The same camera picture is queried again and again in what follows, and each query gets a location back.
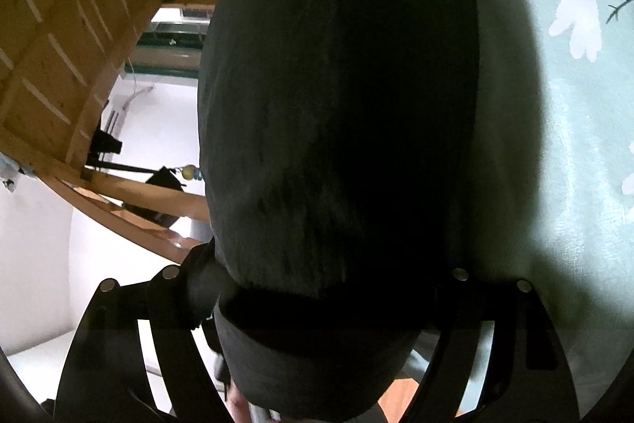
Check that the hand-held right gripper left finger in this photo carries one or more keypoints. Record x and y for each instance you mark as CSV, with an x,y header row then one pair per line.
x,y
168,304

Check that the wooden bunk bed frame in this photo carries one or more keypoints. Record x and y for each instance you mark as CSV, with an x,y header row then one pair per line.
x,y
64,71

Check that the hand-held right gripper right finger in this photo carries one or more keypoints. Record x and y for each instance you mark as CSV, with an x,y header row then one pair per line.
x,y
495,299

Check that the daisy print bedsheet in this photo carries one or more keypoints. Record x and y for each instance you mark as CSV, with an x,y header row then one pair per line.
x,y
569,130

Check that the black stand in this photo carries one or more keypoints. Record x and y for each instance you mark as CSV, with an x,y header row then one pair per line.
x,y
124,168

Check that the dark grey garment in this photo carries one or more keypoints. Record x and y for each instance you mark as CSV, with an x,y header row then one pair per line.
x,y
337,130

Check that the green framed window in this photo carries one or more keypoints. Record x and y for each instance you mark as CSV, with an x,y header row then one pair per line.
x,y
168,56

